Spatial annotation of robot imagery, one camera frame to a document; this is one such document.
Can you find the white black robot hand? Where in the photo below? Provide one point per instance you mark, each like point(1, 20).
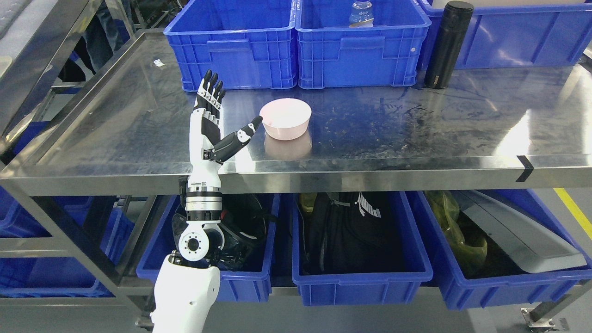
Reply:
point(208, 149)

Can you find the pink bowl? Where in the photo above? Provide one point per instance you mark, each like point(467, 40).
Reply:
point(286, 119)

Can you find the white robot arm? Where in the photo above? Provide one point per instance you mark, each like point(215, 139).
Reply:
point(185, 288)

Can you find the stainless steel shelf rack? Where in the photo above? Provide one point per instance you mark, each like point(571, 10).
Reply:
point(37, 37)

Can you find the blue crate top middle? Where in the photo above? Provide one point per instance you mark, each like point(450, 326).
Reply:
point(331, 54)

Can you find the blue crate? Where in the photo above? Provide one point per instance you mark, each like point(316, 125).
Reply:
point(549, 35)
point(250, 44)
point(331, 54)

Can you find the blue bin lower middle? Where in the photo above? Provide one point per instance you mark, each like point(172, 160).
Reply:
point(363, 288)

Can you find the blue bin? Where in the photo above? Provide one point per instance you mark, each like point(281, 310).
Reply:
point(459, 292)
point(363, 288)
point(251, 285)

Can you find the black helmet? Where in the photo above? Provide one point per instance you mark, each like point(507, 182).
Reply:
point(230, 242)

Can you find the blue crate top left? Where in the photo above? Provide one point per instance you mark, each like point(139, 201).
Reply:
point(250, 44)

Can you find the blue bin lower left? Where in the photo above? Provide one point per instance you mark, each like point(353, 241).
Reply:
point(251, 285)

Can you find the black backpack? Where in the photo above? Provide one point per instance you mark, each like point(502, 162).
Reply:
point(351, 232)

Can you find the clear plastic water bottle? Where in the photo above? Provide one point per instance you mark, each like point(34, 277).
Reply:
point(361, 14)

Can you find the yellow-green plastic item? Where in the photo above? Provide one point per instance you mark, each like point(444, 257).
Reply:
point(467, 242)

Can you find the black thermos bottle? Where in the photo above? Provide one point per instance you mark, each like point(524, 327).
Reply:
point(451, 34)

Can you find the blue crate top right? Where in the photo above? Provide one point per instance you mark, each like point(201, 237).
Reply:
point(549, 35)

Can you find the blue bin lower right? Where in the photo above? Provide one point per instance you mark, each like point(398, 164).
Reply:
point(459, 292)

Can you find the black tape strip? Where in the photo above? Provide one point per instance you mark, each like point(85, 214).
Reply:
point(528, 168)

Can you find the grey flat panel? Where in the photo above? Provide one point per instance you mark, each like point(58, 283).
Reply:
point(531, 246)

